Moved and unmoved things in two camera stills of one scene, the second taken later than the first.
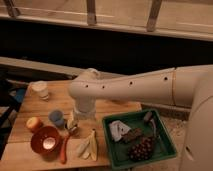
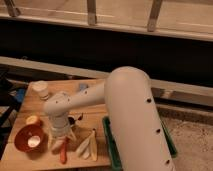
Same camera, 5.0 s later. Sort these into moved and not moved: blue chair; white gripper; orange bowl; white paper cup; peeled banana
Moved: white gripper; orange bowl
Not moved: peeled banana; blue chair; white paper cup
